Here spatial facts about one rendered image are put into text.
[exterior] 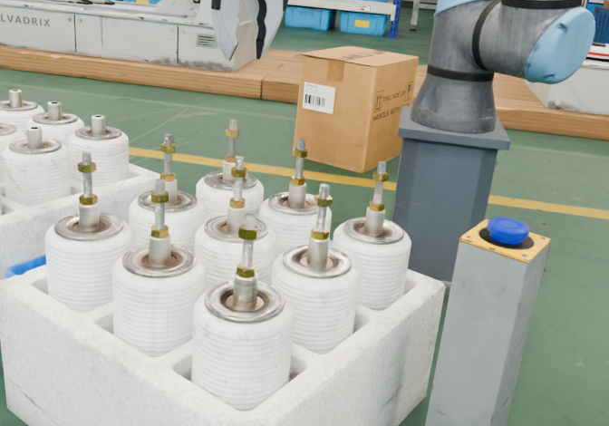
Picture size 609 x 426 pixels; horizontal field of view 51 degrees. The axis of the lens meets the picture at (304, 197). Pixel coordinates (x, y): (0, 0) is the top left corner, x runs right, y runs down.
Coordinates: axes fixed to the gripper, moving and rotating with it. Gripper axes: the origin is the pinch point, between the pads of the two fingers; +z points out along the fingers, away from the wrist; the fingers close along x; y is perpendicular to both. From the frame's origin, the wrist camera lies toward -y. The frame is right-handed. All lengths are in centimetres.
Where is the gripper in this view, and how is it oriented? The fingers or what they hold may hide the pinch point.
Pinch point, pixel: (247, 48)
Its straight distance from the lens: 69.9
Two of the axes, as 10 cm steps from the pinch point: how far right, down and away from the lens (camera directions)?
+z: -0.8, 9.3, 3.6
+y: -5.9, -3.3, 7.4
